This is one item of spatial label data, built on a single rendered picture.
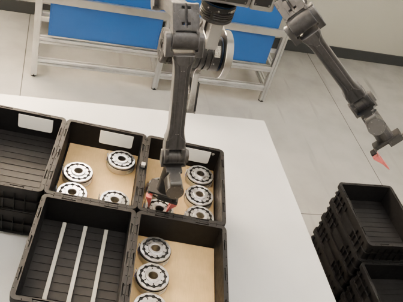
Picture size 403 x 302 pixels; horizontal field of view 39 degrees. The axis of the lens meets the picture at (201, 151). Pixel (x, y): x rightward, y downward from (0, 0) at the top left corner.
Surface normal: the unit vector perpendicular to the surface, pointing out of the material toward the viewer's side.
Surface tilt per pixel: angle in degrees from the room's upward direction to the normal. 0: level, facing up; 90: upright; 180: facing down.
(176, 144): 81
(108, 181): 0
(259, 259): 0
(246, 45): 90
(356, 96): 87
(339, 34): 90
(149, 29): 90
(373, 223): 0
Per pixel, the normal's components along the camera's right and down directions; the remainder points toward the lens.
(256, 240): 0.24, -0.75
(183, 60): 0.18, 0.53
